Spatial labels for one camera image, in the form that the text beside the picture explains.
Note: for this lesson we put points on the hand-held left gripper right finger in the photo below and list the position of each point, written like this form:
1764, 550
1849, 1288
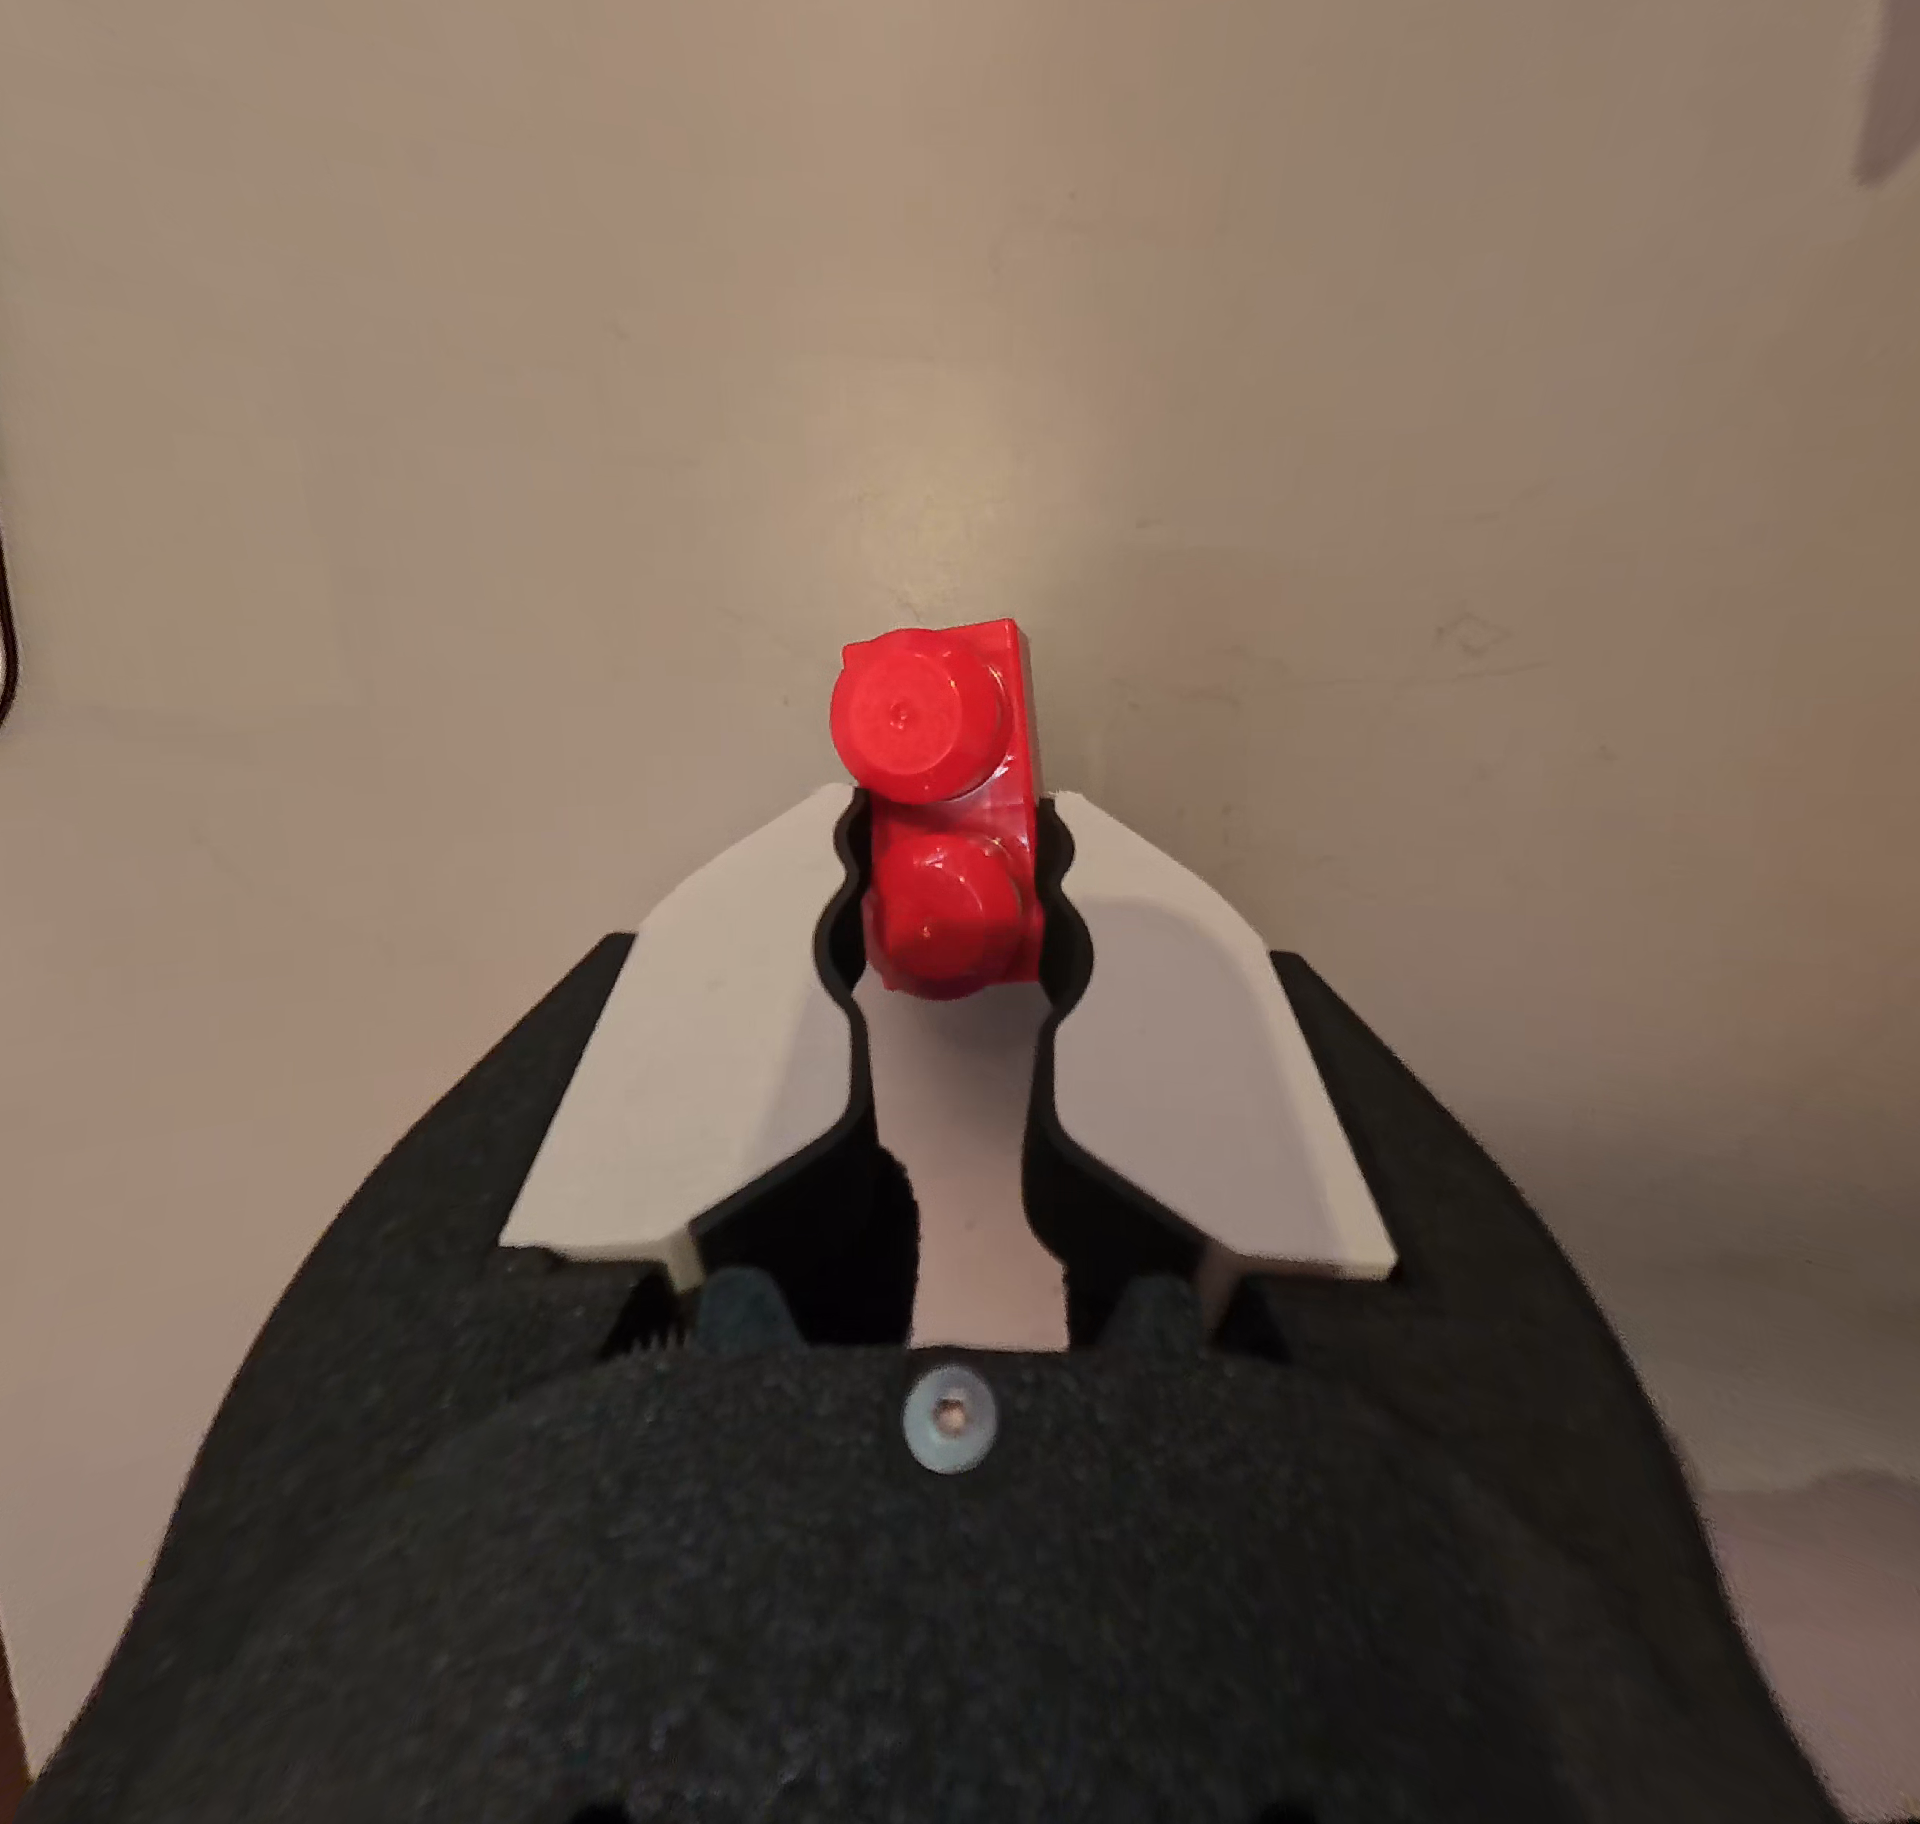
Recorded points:
1215, 1091

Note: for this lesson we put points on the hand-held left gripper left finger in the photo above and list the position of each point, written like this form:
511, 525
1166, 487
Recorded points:
689, 1074

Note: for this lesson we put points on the long red mega block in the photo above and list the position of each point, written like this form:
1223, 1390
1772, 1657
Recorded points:
929, 743

